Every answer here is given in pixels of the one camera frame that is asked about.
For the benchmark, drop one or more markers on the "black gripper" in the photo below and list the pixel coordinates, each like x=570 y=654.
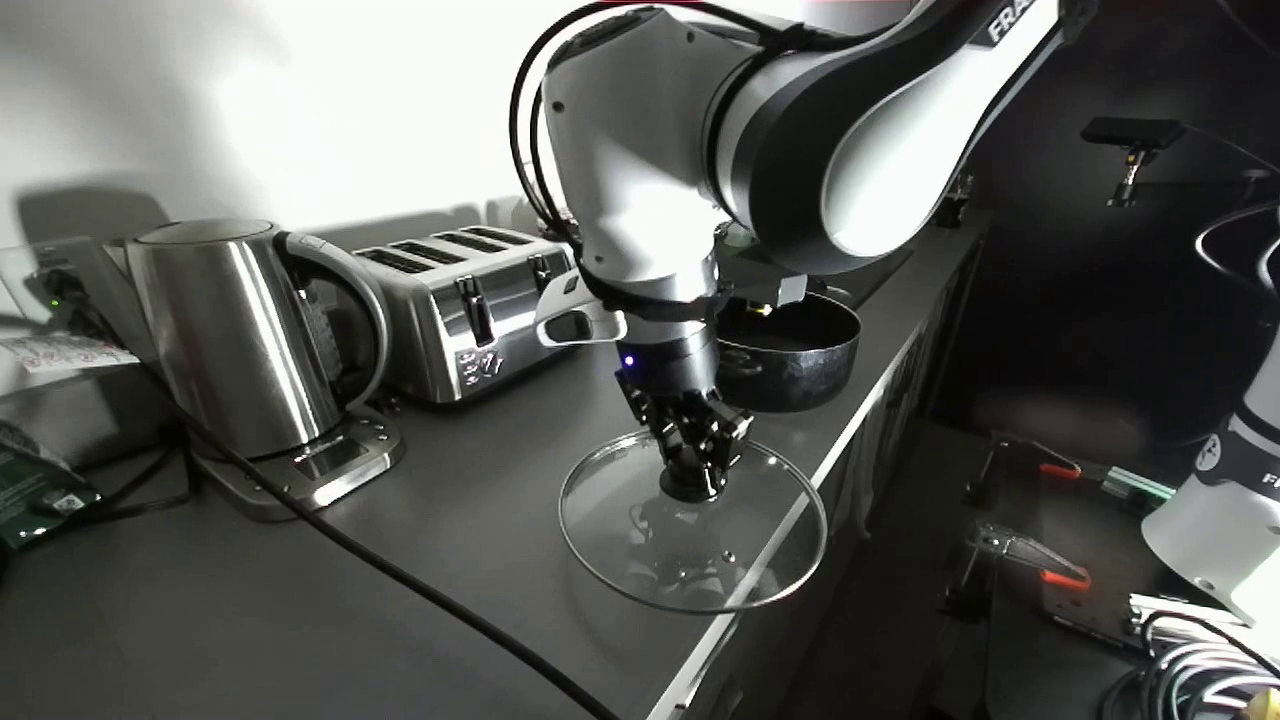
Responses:
x=667 y=363

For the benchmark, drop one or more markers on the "glass pot lid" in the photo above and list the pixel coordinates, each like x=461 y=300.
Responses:
x=720 y=560

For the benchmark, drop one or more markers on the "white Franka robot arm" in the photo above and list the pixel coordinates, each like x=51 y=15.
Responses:
x=641 y=146

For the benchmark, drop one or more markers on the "black cooking pot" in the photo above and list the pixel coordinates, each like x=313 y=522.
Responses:
x=800 y=364

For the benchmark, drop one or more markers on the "stainless steel four-slot toaster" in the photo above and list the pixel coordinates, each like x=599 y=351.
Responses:
x=464 y=312

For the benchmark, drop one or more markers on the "kettle power base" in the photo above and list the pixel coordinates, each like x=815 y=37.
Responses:
x=326 y=467

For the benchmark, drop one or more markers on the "stainless steel electric kettle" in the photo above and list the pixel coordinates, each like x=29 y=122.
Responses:
x=240 y=333

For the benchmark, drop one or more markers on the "green packet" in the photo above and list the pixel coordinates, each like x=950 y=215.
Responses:
x=35 y=501

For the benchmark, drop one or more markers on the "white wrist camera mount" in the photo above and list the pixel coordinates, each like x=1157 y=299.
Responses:
x=579 y=316

